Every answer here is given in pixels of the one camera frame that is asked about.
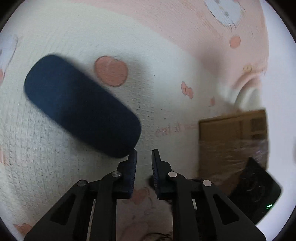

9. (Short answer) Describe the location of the dark navy glasses case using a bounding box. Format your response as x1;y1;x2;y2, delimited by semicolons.
24;55;142;158

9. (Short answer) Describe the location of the brown cardboard box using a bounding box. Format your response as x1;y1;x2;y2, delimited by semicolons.
198;109;269;195

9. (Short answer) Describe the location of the pink cat peach blanket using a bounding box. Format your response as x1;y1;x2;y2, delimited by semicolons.
0;0;296;241

